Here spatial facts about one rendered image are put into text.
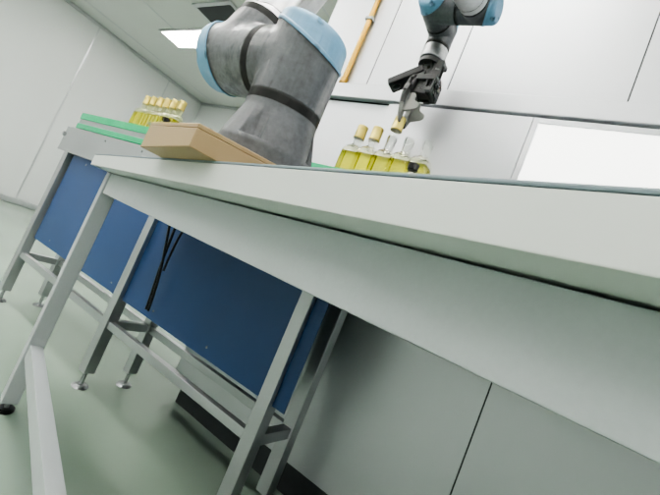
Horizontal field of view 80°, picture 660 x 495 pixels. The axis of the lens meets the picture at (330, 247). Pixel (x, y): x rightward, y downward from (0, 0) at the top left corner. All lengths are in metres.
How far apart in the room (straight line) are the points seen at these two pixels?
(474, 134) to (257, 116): 0.85
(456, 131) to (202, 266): 0.89
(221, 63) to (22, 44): 6.01
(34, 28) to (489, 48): 5.95
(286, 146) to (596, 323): 0.44
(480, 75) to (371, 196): 1.22
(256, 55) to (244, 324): 0.72
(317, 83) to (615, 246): 0.49
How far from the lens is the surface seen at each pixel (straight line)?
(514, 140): 1.28
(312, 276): 0.34
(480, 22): 1.26
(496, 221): 0.21
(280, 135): 0.57
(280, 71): 0.61
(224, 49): 0.71
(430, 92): 1.26
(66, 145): 2.30
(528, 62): 1.46
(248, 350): 1.11
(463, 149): 1.29
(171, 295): 1.37
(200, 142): 0.50
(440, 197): 0.23
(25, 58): 6.67
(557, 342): 0.23
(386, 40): 1.70
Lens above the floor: 0.67
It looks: 5 degrees up
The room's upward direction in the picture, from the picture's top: 23 degrees clockwise
